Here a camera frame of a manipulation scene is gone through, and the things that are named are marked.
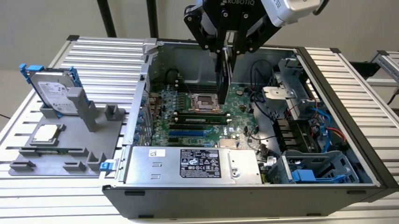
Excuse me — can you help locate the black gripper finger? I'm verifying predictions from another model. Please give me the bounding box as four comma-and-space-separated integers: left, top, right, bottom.
183, 5, 231, 72
230, 11, 283, 68

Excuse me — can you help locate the silver finned heatsink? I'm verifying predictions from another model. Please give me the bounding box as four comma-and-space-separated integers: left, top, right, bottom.
219, 139, 240, 149

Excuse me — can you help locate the silver CPU chip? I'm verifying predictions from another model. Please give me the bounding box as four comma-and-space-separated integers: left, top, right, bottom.
32, 125, 60, 143

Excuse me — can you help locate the blue expansion slot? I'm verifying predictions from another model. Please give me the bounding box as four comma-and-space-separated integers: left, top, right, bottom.
168, 131, 207, 138

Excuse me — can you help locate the metal CPU socket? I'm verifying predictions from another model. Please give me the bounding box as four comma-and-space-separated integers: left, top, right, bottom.
188, 93, 220, 112

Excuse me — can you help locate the blue plastic drive tray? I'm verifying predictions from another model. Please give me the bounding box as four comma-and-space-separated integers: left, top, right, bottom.
292, 169, 347, 185

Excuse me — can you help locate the thin black camera cable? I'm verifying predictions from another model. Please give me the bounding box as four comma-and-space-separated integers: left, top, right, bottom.
314, 0, 330, 16

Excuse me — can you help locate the green black graphics card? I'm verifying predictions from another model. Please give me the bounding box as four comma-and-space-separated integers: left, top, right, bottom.
216, 30, 235, 105

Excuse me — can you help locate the hard disk in blue carrier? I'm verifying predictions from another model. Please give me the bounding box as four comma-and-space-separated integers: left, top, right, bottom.
19, 63, 83, 119

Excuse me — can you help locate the green RAM stick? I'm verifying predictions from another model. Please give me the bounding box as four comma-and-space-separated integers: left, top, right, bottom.
29, 147, 87, 156

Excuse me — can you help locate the long black expansion slot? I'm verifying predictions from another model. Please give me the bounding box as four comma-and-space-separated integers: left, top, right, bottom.
170, 124, 207, 131

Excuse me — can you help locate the green motherboard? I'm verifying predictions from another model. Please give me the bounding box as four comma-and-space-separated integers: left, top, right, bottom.
142, 81, 259, 150

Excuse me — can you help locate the grey metal disk bay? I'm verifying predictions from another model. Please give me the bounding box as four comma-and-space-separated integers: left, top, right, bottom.
267, 150, 362, 185

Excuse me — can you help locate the silver power supply unit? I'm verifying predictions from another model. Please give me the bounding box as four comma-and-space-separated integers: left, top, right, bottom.
123, 146, 263, 185

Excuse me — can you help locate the grey plastic parts rack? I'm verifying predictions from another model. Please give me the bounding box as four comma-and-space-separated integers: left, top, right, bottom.
8, 87, 128, 178

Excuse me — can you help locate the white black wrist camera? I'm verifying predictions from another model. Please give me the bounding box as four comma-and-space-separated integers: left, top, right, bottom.
268, 0, 323, 27

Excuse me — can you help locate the aluminium side frame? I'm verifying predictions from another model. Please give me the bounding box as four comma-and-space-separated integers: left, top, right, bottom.
348, 50, 399, 94

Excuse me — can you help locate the silver metal drive bracket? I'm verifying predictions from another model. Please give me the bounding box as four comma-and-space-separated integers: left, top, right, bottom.
262, 58, 322, 121

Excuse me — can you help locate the black metal stand pole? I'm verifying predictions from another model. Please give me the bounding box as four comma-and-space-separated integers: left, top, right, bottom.
96, 0, 118, 38
146, 0, 160, 39

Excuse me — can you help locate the black labelled RAM stick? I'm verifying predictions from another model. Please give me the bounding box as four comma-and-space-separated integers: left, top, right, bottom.
174, 116, 230, 124

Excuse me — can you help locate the open black PC case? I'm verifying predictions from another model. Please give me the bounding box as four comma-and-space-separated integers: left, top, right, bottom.
99, 37, 399, 220

